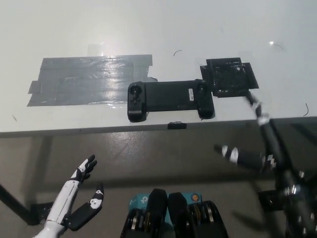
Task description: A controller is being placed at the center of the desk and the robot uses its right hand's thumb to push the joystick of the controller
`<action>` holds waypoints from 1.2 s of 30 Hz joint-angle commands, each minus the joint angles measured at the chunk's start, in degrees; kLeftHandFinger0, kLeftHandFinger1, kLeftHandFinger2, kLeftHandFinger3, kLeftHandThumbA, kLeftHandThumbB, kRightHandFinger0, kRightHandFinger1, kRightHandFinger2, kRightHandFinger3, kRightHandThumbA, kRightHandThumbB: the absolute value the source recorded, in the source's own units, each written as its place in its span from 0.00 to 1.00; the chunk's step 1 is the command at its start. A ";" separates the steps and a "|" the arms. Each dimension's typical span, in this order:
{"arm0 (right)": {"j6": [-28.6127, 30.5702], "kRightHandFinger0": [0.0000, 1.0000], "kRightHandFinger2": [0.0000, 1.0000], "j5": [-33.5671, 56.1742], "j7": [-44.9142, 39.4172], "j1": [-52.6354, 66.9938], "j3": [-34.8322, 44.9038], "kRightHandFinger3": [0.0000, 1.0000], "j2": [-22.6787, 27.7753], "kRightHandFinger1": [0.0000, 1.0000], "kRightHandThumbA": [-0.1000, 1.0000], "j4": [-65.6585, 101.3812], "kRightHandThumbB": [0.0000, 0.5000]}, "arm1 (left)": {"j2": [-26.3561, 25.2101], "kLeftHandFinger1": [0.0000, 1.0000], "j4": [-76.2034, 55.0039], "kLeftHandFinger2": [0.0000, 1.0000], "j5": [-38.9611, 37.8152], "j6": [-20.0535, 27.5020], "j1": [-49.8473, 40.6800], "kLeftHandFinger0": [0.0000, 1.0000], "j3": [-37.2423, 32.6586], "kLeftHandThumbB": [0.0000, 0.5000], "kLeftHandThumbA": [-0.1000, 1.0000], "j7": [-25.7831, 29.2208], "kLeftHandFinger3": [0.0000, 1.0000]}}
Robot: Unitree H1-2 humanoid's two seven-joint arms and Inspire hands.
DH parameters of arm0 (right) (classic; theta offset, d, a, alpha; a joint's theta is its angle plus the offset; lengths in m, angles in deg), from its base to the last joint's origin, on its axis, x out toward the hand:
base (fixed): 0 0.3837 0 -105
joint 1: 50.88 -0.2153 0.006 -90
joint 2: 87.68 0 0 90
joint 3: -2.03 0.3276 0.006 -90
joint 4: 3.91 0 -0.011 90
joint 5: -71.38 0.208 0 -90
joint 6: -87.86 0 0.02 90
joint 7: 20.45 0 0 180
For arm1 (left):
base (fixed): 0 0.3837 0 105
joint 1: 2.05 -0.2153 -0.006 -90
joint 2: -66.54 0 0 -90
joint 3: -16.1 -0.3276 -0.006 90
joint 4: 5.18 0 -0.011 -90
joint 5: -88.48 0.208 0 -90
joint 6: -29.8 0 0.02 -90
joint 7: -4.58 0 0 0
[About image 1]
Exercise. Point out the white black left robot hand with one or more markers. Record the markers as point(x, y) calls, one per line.
point(65, 198)

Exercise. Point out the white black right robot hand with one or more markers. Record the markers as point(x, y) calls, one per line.
point(268, 138)

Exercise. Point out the black mobile game controller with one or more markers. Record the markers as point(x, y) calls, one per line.
point(168, 95)

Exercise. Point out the black robot body blocks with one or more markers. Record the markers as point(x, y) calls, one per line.
point(178, 218)

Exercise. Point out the black tape patch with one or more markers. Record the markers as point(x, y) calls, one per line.
point(229, 77)

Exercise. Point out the teal cardboard box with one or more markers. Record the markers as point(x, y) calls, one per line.
point(138, 200)

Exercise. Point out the black table frame leg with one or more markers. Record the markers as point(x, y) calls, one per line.
point(17, 203)

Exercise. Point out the grey duct tape patch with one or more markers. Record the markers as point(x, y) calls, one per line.
point(86, 81)

